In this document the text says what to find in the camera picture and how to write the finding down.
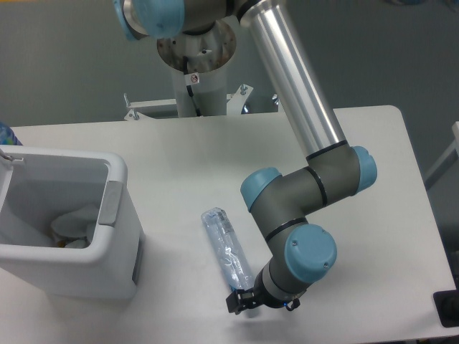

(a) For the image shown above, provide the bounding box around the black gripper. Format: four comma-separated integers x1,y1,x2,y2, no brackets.
226,275,278,315

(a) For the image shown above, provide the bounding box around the crushed clear plastic bottle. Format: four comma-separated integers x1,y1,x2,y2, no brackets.
201,207,255,290

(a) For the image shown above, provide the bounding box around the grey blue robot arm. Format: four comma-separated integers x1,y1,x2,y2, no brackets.
113,1,377,314

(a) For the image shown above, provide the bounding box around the trash inside can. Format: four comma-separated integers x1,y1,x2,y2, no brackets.
50,204,99,249

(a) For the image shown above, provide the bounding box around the white trash can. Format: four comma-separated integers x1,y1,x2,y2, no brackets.
1,145,145,299

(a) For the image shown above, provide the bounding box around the black device right edge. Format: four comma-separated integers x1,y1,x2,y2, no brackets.
433,290,458,328

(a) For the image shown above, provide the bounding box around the white furniture right edge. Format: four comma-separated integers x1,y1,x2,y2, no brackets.
424,121,458,190

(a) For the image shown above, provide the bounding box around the blue patterned object left edge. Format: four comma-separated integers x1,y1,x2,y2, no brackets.
0,122,22,145

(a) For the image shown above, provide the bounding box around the white metal base frame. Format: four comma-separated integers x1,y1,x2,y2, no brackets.
123,84,256,121

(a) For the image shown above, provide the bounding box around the black cable on pedestal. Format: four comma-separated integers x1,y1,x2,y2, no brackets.
182,55,202,118

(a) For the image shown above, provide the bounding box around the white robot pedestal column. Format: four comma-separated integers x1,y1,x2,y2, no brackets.
157,19,237,104

